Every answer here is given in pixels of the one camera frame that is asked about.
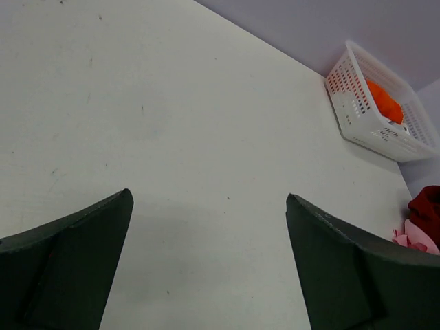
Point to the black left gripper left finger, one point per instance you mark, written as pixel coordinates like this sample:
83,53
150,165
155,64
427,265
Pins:
59,275

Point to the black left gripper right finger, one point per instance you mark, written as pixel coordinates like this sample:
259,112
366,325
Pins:
352,279

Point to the dark red t shirt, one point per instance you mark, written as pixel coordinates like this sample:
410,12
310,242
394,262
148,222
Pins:
424,210

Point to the pink t shirt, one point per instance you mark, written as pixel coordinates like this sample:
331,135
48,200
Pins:
411,236

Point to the white black printed t shirt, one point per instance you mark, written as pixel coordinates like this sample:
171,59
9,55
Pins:
400,127

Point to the white plastic basket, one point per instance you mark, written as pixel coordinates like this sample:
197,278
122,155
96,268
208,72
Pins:
358,117

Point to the rolled orange t shirt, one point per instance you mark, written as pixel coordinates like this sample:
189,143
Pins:
387,106

